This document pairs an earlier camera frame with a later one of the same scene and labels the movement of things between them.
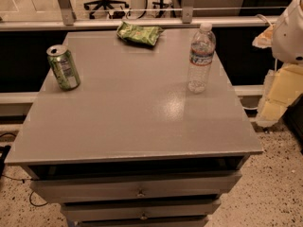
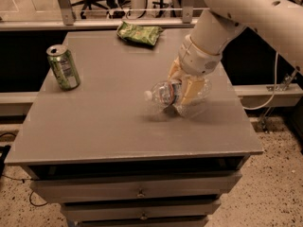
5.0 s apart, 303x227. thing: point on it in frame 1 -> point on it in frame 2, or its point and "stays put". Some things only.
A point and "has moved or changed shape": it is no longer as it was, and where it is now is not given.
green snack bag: (142, 34) stays put
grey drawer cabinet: (133, 146) stays put
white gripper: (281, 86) -> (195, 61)
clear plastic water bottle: (202, 51) has moved or changed shape
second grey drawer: (139, 211) stays put
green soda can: (63, 66) stays put
